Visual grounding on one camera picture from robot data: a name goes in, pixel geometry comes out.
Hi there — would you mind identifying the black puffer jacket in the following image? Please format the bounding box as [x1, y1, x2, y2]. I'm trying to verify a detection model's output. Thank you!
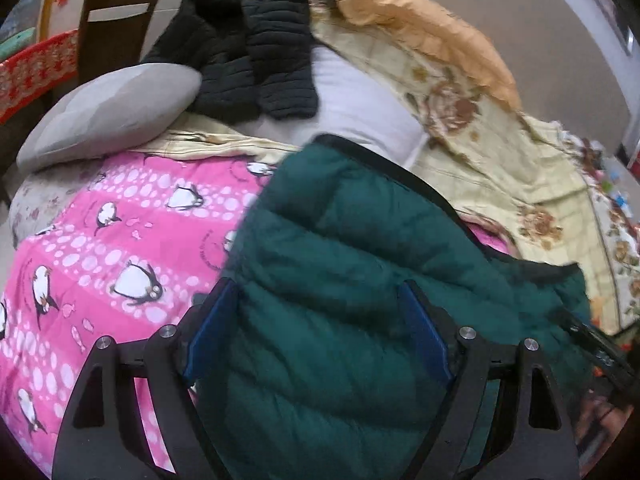
[140, 0, 321, 123]

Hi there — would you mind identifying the cream floral quilt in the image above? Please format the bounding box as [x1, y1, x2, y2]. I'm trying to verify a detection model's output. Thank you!
[140, 0, 640, 336]

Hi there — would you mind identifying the red patterned tablecloth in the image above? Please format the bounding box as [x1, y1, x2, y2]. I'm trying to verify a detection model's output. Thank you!
[0, 30, 81, 123]

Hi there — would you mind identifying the grey pillow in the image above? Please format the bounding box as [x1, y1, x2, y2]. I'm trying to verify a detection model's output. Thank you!
[16, 62, 203, 173]

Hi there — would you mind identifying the pink penguin blanket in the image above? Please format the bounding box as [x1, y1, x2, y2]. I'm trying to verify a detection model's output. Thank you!
[0, 152, 281, 478]

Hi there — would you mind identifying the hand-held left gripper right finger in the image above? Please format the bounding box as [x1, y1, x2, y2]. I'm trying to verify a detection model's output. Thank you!
[397, 280, 581, 480]

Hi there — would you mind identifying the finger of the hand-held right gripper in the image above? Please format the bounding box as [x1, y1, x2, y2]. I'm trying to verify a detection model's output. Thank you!
[550, 305, 637, 387]

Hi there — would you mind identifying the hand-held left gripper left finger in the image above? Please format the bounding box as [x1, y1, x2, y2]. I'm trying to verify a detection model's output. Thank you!
[52, 277, 241, 480]

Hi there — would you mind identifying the white floral bed sheet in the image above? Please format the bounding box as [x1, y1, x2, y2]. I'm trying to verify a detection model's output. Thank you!
[560, 130, 640, 281]

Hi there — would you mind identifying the teal cloth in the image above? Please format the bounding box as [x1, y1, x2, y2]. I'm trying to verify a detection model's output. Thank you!
[0, 27, 41, 58]

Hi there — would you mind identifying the pale floral mattress cover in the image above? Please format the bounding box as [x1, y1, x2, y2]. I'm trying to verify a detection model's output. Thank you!
[10, 165, 101, 251]

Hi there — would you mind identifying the white pillow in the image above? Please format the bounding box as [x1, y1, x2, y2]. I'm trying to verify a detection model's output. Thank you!
[245, 45, 431, 171]

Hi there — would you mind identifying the dark wooden chair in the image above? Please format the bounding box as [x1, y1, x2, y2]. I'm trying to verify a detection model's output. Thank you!
[77, 0, 168, 68]

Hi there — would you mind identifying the orange ruffled pillow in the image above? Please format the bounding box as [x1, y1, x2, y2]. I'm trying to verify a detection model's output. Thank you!
[330, 0, 523, 111]

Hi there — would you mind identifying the dark green puffer jacket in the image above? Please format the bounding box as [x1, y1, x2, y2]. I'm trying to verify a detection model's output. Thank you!
[195, 132, 601, 480]

